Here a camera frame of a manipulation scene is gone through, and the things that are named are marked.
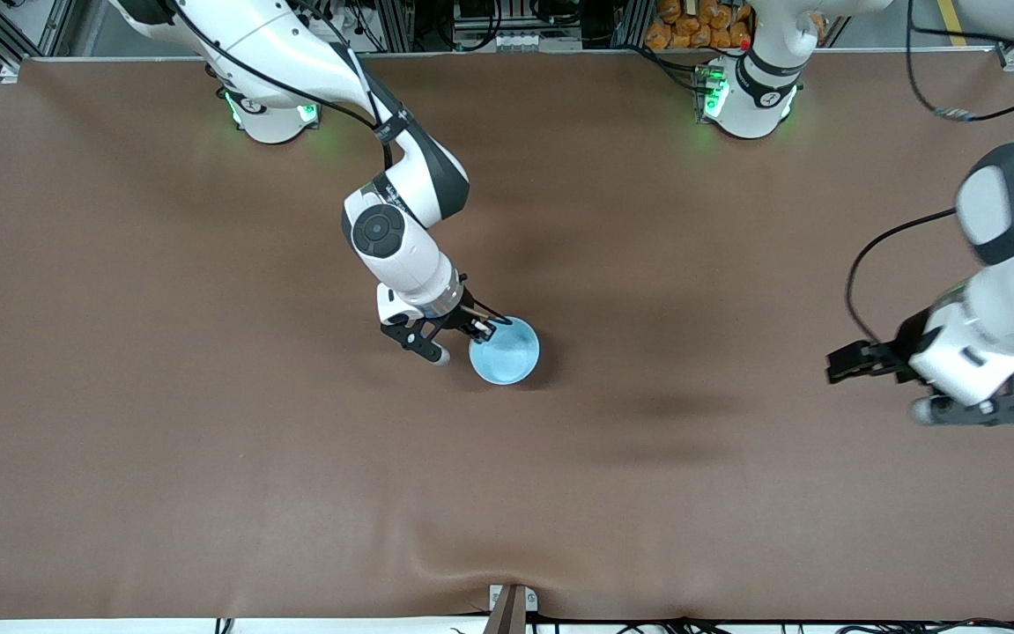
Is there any metal bracket with brown bar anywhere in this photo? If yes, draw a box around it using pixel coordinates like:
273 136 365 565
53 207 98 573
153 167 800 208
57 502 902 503
484 583 539 634

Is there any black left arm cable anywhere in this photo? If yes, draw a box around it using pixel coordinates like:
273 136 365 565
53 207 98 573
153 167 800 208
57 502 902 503
845 0 1014 346

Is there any brown table mat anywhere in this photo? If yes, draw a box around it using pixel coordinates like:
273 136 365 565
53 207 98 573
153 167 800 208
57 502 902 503
0 51 1014 623

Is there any orange bread pile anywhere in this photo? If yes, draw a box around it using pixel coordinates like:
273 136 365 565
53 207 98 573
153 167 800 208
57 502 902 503
645 0 754 51

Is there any white power strip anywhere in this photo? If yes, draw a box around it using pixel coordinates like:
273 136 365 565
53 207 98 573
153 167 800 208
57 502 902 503
496 31 562 51

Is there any blue bowl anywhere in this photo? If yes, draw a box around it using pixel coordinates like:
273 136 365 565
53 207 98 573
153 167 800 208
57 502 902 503
469 317 542 387

